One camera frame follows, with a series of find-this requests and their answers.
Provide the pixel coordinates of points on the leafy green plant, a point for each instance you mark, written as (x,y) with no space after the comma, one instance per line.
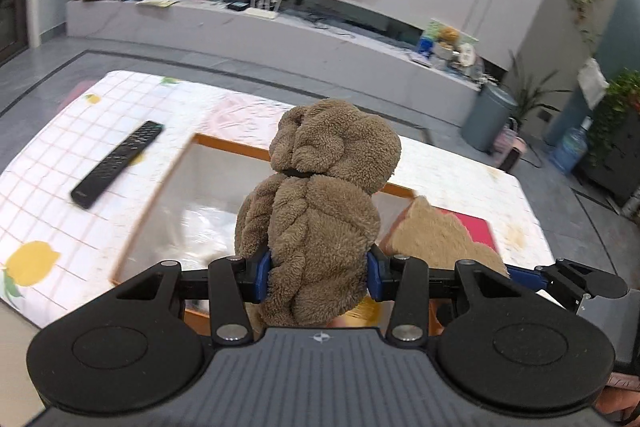
(620,102)

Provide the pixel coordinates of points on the beige fluffy cloth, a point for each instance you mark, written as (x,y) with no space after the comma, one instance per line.
(435,237)

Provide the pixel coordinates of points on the hanging green vine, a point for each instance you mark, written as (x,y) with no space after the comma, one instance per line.
(580,4)

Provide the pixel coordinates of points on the lemon print grid tablecloth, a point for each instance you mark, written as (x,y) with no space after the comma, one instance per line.
(75,167)

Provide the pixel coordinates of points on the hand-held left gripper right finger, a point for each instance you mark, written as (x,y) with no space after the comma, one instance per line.
(375,277)

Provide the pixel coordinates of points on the white hanging cloth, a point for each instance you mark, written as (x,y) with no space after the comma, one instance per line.
(593,82)

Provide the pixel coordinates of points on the clear bin with orange rim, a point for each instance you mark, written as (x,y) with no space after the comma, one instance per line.
(210,187)

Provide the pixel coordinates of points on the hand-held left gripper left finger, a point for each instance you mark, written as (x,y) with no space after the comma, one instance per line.
(263,277)

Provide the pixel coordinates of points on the brown plush toy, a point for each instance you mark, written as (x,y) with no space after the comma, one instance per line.
(320,217)

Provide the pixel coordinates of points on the pink stool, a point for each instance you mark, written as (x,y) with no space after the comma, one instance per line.
(510,149)

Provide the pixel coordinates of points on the green printed board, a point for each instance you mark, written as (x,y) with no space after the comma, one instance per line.
(435,26)

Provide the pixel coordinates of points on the long grey television console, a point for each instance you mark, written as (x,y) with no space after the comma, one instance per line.
(250,42)

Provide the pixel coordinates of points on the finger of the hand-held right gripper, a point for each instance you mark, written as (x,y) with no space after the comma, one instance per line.
(527,278)

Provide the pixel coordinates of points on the grey trash bin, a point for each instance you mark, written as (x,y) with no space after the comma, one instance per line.
(487,119)

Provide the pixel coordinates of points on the black remote control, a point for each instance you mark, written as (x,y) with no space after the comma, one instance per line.
(117,164)

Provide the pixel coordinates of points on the blue water bottle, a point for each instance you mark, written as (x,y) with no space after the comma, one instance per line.
(568,149)

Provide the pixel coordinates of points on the orange flower ornament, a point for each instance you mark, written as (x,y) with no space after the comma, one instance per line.
(448,35)

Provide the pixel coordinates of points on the dark cabinet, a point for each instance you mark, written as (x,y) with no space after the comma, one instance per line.
(617,167)

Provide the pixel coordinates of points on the white round plate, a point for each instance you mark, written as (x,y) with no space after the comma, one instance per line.
(468,55)

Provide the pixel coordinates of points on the white paper sheet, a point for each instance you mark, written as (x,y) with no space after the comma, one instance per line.
(261,13)

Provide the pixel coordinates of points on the yellow green paper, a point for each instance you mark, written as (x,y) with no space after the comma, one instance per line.
(157,2)

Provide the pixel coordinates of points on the tall potted palm plant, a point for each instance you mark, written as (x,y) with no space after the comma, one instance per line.
(532,97)

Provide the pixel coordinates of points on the small black device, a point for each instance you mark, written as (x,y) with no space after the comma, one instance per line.
(237,6)

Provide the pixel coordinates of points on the blue cup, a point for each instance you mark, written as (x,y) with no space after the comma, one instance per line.
(425,46)

